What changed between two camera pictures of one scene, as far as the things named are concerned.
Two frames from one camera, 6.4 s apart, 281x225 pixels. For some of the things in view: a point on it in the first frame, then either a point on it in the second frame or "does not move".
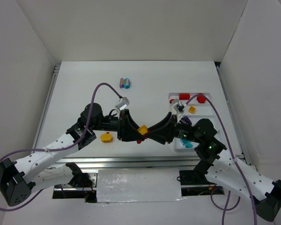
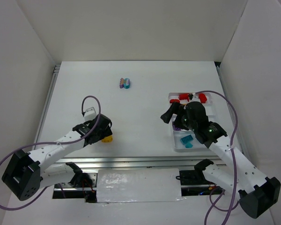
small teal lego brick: x=188 y=145 does not move
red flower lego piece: x=201 y=99 does not move
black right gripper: x=173 y=128 -> x=178 y=112
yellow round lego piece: x=106 y=138 does not move
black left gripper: x=120 y=125 -> x=105 y=128
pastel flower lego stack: x=124 y=83 does not move
